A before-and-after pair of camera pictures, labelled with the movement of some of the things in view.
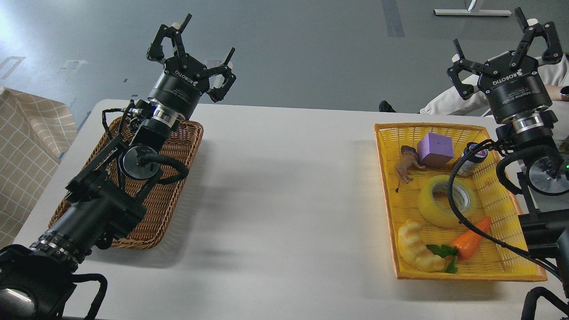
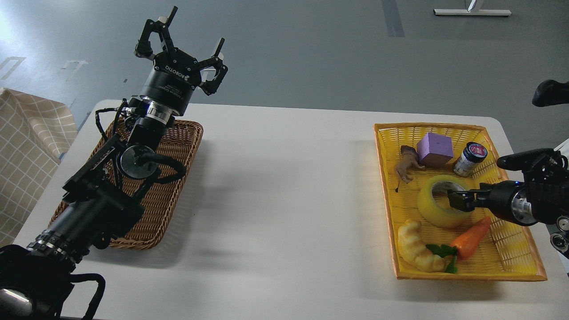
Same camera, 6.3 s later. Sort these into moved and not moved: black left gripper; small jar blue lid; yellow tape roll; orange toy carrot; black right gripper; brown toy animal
Moved: black right gripper; black left gripper
Not moved: brown toy animal; orange toy carrot; small jar blue lid; yellow tape roll
